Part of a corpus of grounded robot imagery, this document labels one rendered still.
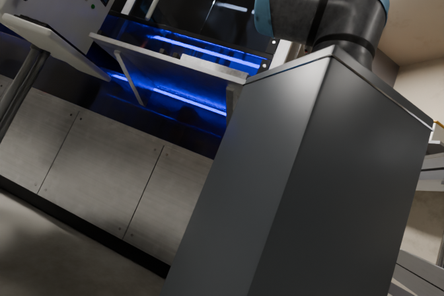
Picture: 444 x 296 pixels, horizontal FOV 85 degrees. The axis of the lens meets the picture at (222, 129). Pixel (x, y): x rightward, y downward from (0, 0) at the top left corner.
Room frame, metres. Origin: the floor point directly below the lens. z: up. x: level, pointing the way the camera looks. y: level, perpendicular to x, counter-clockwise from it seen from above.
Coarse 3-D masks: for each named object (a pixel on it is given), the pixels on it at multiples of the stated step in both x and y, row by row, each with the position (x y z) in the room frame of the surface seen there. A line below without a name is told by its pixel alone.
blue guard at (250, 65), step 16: (112, 16) 1.39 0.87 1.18; (112, 32) 1.38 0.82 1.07; (128, 32) 1.36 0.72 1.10; (144, 32) 1.34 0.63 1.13; (160, 32) 1.32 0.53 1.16; (144, 48) 1.33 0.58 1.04; (160, 48) 1.31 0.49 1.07; (176, 48) 1.28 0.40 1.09; (192, 48) 1.26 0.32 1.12; (208, 48) 1.24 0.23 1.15; (224, 48) 1.22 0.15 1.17; (224, 64) 1.22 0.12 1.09; (240, 64) 1.20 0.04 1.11; (256, 64) 1.18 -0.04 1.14
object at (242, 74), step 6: (186, 60) 0.85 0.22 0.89; (192, 60) 0.85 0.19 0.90; (198, 60) 0.84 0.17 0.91; (204, 60) 0.84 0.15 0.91; (204, 66) 0.84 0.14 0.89; (210, 66) 0.83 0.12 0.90; (216, 66) 0.83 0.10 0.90; (222, 66) 0.82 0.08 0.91; (222, 72) 0.82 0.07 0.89; (228, 72) 0.82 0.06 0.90; (234, 72) 0.81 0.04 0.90; (240, 72) 0.81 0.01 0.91; (240, 78) 0.80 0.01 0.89
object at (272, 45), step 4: (272, 40) 1.18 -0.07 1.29; (276, 40) 1.17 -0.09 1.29; (268, 44) 1.18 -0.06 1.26; (272, 44) 1.17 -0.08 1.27; (276, 44) 1.17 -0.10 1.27; (268, 48) 1.18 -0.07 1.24; (272, 48) 1.17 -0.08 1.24; (268, 52) 1.17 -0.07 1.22; (272, 52) 1.17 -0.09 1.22; (264, 60) 1.17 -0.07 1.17; (268, 60) 1.17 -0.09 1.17; (260, 64) 1.17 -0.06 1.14; (264, 64) 1.17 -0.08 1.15; (268, 64) 1.17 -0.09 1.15; (260, 68) 1.17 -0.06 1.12; (264, 68) 1.17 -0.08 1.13; (260, 72) 1.17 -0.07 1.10
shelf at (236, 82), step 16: (112, 48) 0.96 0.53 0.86; (128, 48) 0.88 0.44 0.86; (144, 64) 1.00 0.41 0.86; (160, 64) 0.91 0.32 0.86; (176, 64) 0.84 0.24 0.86; (192, 64) 0.82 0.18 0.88; (160, 80) 1.15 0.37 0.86; (176, 80) 1.04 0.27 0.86; (192, 80) 0.95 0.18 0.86; (208, 80) 0.87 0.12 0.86; (224, 80) 0.80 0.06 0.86; (240, 80) 0.78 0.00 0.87; (192, 96) 1.22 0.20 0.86; (208, 96) 1.10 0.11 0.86; (224, 96) 0.99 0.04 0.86
